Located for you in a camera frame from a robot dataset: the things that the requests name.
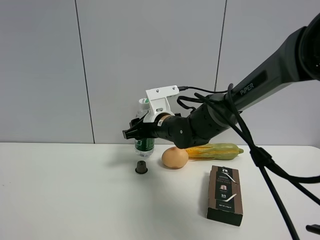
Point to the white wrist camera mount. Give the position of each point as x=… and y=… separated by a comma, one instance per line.
x=158, y=102

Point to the brown coffee capsule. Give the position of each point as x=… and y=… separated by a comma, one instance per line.
x=141, y=167

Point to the yellow corn cob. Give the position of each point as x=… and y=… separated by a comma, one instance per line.
x=214, y=151

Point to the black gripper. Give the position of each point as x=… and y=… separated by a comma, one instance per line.
x=139, y=129

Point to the tan round onion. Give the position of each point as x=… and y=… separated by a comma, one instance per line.
x=175, y=158

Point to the brown coffee capsule box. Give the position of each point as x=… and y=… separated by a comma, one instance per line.
x=225, y=203

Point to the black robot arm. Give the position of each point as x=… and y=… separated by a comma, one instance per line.
x=296, y=60

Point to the clear plastic water bottle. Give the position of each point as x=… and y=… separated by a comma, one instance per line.
x=144, y=147

